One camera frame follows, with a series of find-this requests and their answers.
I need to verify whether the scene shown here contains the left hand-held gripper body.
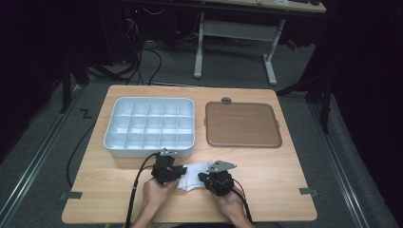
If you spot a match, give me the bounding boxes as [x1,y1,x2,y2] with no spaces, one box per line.
[150,147,179,186]

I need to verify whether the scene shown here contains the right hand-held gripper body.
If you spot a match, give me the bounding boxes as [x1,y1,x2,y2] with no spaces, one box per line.
[204,160,238,197]

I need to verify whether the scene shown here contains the white compartment storage box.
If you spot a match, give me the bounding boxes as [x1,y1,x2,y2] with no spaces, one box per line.
[103,96,196,159]

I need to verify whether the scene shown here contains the person's right hand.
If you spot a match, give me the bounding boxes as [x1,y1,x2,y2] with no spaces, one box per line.
[211,186,247,220]

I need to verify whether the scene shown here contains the person's left hand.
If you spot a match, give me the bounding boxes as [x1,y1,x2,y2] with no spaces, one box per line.
[142,177,179,213]

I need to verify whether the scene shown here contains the brown tray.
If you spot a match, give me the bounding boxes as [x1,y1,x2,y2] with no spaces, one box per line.
[204,101,283,149]

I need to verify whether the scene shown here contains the grey tape piece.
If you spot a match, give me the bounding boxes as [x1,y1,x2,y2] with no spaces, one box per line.
[298,186,319,197]
[59,191,84,200]

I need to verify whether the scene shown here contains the black metal stand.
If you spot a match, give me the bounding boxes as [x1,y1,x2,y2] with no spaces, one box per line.
[59,53,91,115]
[276,72,334,134]

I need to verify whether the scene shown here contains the white-legged wooden desk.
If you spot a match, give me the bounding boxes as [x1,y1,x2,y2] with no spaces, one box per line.
[177,0,328,86]

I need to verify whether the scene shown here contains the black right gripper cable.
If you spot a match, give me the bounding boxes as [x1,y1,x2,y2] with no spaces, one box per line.
[232,179,255,224]

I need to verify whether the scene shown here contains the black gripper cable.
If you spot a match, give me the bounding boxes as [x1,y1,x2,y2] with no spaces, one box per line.
[124,151,161,228]
[232,179,255,224]

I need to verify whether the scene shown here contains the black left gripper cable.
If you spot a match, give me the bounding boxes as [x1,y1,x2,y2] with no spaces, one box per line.
[124,151,161,228]

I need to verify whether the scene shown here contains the black floor cable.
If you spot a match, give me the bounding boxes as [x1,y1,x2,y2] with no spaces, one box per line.
[66,122,97,188]

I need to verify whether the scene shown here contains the bundle of black cables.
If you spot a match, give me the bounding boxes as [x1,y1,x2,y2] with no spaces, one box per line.
[122,9,163,86]

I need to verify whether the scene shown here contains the metal floor rail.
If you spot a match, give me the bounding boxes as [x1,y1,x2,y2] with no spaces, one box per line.
[0,85,84,221]
[308,103,370,228]

